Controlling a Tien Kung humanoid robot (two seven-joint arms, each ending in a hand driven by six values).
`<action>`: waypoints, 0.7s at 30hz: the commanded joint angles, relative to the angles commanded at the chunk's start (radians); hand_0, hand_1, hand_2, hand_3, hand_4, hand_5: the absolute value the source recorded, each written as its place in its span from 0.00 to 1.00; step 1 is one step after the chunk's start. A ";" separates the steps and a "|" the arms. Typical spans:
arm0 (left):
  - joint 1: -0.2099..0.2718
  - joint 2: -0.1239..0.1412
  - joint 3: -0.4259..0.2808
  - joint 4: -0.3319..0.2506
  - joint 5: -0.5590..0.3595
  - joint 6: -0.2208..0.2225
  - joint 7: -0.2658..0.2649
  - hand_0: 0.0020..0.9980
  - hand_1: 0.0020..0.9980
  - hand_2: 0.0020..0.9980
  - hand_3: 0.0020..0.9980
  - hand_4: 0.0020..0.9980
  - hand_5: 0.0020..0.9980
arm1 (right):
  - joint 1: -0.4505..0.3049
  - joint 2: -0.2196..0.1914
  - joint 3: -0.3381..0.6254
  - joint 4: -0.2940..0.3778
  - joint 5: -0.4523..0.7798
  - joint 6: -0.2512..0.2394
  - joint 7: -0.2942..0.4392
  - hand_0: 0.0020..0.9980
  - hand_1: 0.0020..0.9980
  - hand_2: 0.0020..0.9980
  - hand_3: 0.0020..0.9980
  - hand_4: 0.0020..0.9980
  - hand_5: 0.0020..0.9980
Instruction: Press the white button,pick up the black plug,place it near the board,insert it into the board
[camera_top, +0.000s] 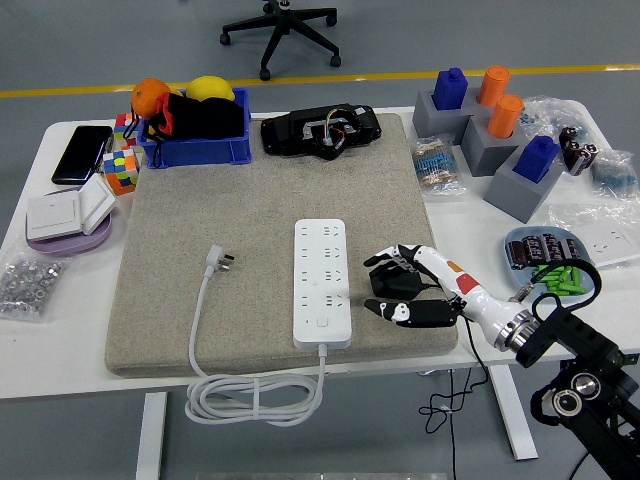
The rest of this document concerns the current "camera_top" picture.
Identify yellow lemon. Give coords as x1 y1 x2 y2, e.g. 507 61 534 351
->
185 75 236 103

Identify blue plastic bin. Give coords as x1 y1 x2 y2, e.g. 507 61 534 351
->
135 87 253 169

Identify grey-brown felt mat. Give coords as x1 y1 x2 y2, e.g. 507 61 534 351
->
103 112 459 379

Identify clear bag of striped resistors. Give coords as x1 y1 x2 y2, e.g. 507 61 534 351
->
409 137 466 197

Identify orange cylinder peg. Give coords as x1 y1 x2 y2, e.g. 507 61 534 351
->
486 94 525 140
476 65 511 108

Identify purple oval tray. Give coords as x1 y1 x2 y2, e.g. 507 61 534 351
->
24 187 114 257

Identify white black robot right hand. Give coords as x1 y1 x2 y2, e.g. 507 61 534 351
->
363 243 520 338

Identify black office chair base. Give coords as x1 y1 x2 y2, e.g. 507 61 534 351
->
219 0 344 82

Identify white power cord with plug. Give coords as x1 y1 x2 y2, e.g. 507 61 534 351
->
183 243 330 427

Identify black plug adapter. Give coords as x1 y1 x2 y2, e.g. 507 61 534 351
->
368 265 426 302

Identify orange fruit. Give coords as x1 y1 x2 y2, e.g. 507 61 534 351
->
130 77 172 120

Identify large colourful puzzle cube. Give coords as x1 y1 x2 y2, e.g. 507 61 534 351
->
102 147 140 196

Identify large white wall switch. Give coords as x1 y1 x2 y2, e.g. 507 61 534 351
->
25 191 83 243

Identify black open electronic device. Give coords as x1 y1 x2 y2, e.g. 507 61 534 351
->
259 103 383 161

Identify black floor cable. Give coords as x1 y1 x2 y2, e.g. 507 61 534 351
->
568 452 594 480

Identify small white wall switch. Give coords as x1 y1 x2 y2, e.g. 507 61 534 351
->
77 173 117 236

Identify clear bag of blue resistors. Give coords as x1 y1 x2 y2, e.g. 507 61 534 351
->
589 148 640 201

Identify crumpled clear bag blue parts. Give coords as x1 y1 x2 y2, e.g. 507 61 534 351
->
517 95 589 141

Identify large clear plastic bag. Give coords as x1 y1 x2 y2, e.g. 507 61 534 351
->
547 202 640 271

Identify black smartphone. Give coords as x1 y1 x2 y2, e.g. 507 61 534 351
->
50 124 114 186

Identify clear bag of metal nuts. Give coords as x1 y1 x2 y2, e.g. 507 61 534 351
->
0 252 66 321

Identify light blue plate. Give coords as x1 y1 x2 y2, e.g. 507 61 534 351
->
503 226 599 305

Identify blue square peg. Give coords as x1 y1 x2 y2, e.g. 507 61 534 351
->
432 67 469 111
512 135 561 185

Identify black drawstring pouch red trim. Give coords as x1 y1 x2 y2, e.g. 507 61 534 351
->
122 92 246 169

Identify white power strip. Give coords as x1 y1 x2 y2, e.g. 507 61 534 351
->
292 218 354 350

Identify white table leg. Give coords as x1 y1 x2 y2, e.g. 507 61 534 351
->
134 392 169 480
487 366 540 461

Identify grey block holder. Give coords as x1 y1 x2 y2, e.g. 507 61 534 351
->
459 117 526 178
464 87 501 121
483 149 565 224
412 88 471 146

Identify white wall socket panel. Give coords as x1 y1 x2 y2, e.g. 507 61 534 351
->
574 222 640 269

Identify small colourful puzzle cube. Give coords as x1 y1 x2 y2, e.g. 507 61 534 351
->
112 112 144 151

